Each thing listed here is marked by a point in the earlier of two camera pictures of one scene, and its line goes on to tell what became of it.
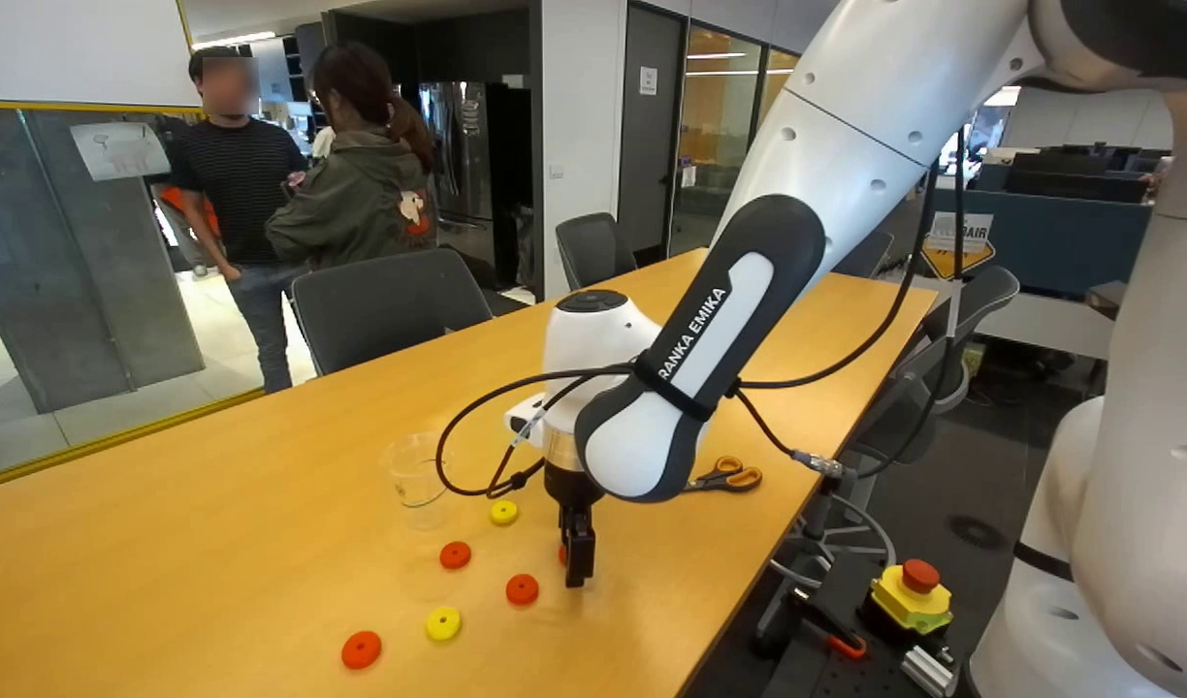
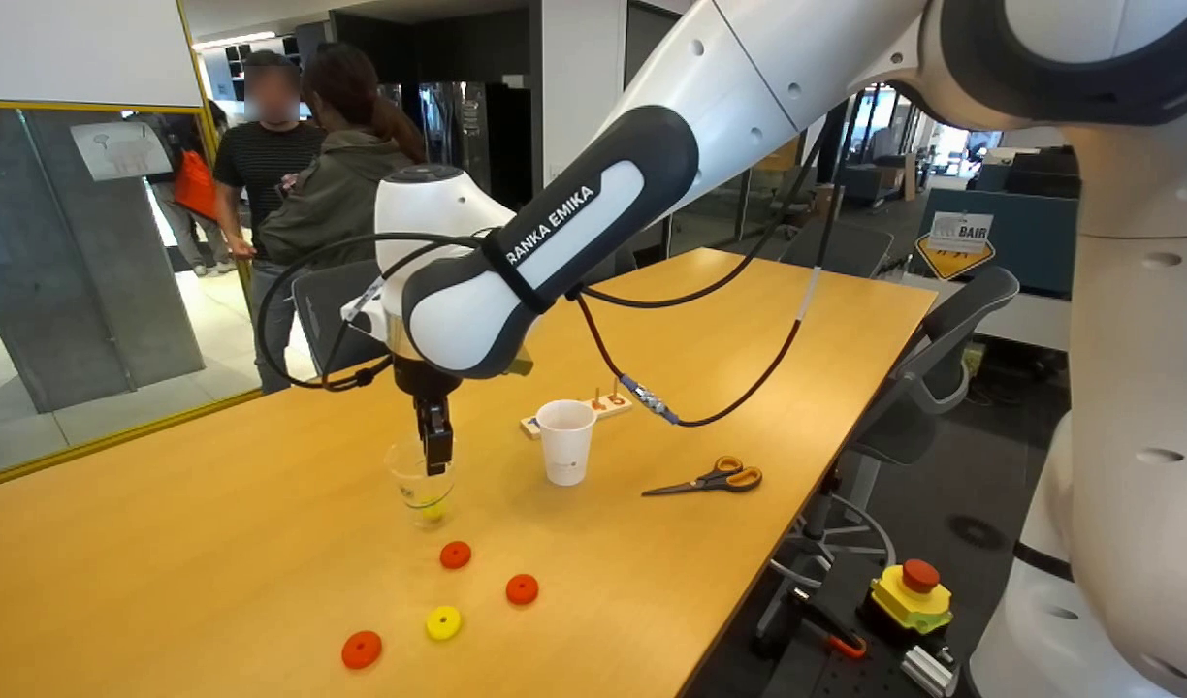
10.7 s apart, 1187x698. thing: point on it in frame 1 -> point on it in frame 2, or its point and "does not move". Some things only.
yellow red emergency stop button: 913,595 does not move
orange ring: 454,555 does not move
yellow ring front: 444,626 does not move
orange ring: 523,592 does not move
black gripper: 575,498 -> 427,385
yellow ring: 506,512 -> 431,509
